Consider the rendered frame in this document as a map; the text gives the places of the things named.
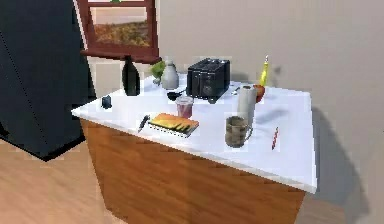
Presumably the pink coffee cup white lid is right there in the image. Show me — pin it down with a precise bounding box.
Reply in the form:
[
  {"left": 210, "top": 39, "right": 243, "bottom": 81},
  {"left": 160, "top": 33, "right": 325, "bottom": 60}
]
[{"left": 175, "top": 95, "right": 195, "bottom": 119}]

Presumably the wooden counter with white top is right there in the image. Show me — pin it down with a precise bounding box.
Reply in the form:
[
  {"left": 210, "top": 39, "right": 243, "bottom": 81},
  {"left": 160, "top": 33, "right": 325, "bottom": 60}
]
[{"left": 71, "top": 72, "right": 318, "bottom": 224}]

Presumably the orange book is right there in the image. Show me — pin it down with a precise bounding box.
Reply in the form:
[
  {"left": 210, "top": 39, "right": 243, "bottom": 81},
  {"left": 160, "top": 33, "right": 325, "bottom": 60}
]
[{"left": 147, "top": 112, "right": 200, "bottom": 139}]

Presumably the black ladle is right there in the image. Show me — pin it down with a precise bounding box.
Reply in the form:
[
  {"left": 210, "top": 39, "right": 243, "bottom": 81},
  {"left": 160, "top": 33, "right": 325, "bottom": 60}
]
[{"left": 166, "top": 88, "right": 188, "bottom": 102}]

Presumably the black toaster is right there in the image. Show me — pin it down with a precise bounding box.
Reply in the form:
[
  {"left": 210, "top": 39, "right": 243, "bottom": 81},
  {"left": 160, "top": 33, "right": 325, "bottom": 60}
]
[{"left": 186, "top": 58, "right": 232, "bottom": 104}]

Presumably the grey vase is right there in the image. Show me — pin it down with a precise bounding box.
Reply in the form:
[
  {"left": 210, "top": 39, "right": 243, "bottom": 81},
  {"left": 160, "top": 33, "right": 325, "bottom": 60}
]
[{"left": 161, "top": 59, "right": 180, "bottom": 91}]

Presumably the brown mug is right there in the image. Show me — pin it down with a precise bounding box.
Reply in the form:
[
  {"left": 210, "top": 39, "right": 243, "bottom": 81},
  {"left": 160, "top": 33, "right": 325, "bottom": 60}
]
[{"left": 224, "top": 115, "right": 254, "bottom": 149}]

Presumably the green lettuce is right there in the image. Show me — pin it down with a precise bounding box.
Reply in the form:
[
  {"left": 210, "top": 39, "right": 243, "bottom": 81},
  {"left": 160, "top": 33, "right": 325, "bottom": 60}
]
[{"left": 149, "top": 60, "right": 167, "bottom": 85}]

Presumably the white paper towel roll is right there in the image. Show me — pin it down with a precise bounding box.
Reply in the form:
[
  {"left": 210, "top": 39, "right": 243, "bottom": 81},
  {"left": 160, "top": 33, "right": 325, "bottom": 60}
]
[{"left": 237, "top": 85, "right": 258, "bottom": 129}]

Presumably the black bottle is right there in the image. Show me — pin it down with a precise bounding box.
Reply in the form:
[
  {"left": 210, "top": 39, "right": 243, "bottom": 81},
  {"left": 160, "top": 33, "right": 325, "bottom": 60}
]
[{"left": 121, "top": 55, "right": 141, "bottom": 97}]

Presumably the yellow spray bottle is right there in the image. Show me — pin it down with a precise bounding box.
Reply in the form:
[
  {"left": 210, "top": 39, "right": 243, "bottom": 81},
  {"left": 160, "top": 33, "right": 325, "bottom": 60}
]
[{"left": 259, "top": 55, "right": 270, "bottom": 87}]

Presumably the red pencil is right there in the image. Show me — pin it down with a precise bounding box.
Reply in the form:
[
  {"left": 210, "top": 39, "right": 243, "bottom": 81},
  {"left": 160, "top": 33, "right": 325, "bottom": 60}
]
[{"left": 271, "top": 126, "right": 280, "bottom": 151}]

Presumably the small black shaker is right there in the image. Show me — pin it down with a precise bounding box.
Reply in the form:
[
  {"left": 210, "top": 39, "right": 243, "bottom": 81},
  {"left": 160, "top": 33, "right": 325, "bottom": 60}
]
[{"left": 101, "top": 94, "right": 113, "bottom": 110}]

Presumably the red framed window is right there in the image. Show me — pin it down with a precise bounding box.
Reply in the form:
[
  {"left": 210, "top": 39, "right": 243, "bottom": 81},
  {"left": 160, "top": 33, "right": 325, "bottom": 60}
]
[{"left": 73, "top": 0, "right": 163, "bottom": 65}]

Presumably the black fridge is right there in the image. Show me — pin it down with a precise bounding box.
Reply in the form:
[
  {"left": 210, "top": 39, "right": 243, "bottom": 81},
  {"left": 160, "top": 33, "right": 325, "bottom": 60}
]
[{"left": 0, "top": 0, "right": 98, "bottom": 163}]

